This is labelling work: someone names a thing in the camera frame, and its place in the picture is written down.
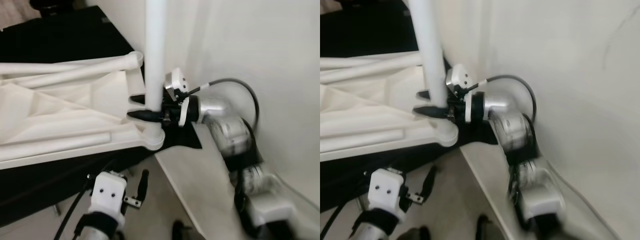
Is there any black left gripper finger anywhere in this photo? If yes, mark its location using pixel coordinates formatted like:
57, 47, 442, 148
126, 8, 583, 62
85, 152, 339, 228
422, 165, 441, 198
136, 169, 151, 203

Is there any white plastic table leg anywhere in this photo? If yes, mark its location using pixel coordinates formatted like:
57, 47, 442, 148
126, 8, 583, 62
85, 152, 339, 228
320, 52, 426, 86
320, 129, 405, 146
144, 0, 168, 143
0, 61, 101, 76
320, 56, 381, 71
15, 51, 145, 91
0, 131, 112, 149
407, 0, 451, 131

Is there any grey robot left leg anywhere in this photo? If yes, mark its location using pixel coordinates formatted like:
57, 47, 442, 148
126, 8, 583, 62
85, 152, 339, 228
400, 226, 431, 240

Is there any grey robot leg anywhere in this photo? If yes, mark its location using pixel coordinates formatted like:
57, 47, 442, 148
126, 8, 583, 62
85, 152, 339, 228
171, 220, 193, 240
475, 214, 493, 240
400, 226, 431, 240

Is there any white plastic table top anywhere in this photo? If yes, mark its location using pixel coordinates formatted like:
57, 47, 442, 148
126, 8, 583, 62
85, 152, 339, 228
320, 51, 460, 163
0, 50, 167, 171

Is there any grey robot right leg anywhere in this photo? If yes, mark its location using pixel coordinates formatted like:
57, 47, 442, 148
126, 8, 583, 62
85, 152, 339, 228
475, 214, 493, 240
171, 220, 193, 240

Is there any black tablecloth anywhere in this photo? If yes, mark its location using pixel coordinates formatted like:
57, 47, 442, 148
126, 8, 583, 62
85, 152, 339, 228
0, 5, 203, 228
320, 0, 501, 211

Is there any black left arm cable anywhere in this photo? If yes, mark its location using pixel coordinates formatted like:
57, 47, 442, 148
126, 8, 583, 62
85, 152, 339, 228
320, 200, 368, 240
52, 187, 93, 240

